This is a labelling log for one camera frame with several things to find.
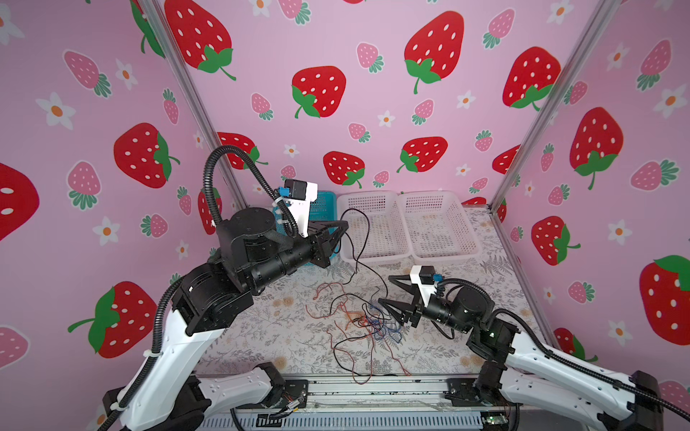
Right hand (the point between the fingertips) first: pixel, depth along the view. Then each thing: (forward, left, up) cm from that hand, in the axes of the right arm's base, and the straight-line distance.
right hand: (383, 290), depth 63 cm
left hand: (+2, +8, +21) cm, 22 cm away
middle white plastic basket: (+42, +3, -27) cm, 50 cm away
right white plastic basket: (+50, -22, -29) cm, 62 cm away
